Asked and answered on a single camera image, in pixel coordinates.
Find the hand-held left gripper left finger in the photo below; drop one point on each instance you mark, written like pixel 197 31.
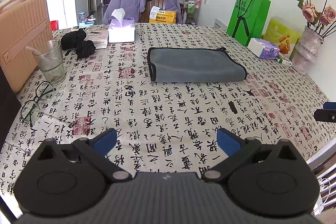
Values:
pixel 106 139

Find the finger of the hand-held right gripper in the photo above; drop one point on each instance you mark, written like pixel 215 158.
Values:
pixel 325 115
pixel 330 105

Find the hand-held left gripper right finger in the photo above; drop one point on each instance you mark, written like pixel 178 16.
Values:
pixel 227 140

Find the purple and grey towel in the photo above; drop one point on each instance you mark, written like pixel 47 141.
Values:
pixel 194 65

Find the silver grey vase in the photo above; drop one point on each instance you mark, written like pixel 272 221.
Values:
pixel 305 52

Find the calligraphy printed tablecloth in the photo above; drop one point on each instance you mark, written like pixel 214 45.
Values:
pixel 157 108

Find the small green box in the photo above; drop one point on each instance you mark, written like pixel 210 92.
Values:
pixel 285 60

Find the orange toy figure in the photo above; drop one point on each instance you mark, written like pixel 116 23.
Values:
pixel 284 43

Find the black rimmed eyeglasses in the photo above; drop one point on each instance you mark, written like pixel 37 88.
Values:
pixel 35 100

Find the purple printed tissue pack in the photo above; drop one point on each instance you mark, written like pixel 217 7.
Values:
pixel 263 48

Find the clear drinking glass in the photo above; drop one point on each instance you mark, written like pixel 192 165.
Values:
pixel 53 66

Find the yellow plastic bag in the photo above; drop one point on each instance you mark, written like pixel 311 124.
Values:
pixel 278 29

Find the black cloth bundle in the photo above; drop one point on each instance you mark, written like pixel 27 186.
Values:
pixel 81 45

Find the flat white box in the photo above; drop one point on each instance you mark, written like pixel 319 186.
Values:
pixel 98 37

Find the white tissue box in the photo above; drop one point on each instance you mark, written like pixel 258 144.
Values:
pixel 121 32

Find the green paper bag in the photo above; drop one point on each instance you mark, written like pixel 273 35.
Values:
pixel 248 16

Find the clear water bottle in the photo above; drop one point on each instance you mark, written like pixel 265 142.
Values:
pixel 81 18

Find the red bucket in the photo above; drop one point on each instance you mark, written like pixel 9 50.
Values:
pixel 54 25

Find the pink ribbed suitcase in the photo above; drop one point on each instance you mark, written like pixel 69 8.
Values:
pixel 21 37

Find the yellow package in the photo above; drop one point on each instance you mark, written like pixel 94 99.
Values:
pixel 165 16

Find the wooden chair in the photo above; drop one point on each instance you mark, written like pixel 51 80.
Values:
pixel 155 5

